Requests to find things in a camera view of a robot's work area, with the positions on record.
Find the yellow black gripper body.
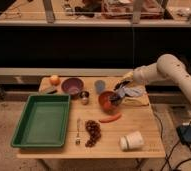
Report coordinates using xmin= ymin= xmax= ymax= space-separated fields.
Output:
xmin=114 ymin=71 xmax=133 ymax=90

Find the dark dish brush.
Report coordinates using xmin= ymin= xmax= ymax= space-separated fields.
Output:
xmin=109 ymin=88 xmax=125 ymax=105

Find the red bowl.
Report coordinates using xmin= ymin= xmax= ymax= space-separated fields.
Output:
xmin=98 ymin=91 xmax=119 ymax=114

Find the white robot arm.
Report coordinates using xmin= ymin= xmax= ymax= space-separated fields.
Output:
xmin=121 ymin=54 xmax=191 ymax=104

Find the purple bowl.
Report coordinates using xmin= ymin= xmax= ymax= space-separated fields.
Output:
xmin=61 ymin=78 xmax=84 ymax=96

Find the blue cloth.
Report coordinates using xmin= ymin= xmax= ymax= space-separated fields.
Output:
xmin=119 ymin=86 xmax=145 ymax=98

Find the yellow cloth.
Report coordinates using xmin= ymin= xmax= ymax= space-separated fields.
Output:
xmin=122 ymin=93 xmax=149 ymax=107

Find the blue grey sponge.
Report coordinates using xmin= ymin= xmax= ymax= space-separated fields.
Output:
xmin=94 ymin=80 xmax=105 ymax=94

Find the wooden table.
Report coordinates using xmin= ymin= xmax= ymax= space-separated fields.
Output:
xmin=17 ymin=77 xmax=165 ymax=159

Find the small metal cup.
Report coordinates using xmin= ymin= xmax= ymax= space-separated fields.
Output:
xmin=80 ymin=91 xmax=89 ymax=105

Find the bunch of dark grapes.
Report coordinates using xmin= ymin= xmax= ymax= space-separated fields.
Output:
xmin=85 ymin=120 xmax=101 ymax=147

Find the white cup on side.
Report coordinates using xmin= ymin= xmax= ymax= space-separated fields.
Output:
xmin=119 ymin=131 xmax=144 ymax=151

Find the metal fork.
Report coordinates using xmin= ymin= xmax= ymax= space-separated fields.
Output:
xmin=75 ymin=118 xmax=81 ymax=145

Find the orange fruit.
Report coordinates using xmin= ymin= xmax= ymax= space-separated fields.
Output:
xmin=49 ymin=75 xmax=60 ymax=86

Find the dark sponge block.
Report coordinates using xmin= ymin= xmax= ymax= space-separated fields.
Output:
xmin=43 ymin=86 xmax=57 ymax=94

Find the black power box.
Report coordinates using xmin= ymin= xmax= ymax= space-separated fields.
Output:
xmin=176 ymin=125 xmax=191 ymax=145

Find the green plastic tray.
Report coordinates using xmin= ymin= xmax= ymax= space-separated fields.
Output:
xmin=11 ymin=95 xmax=70 ymax=148

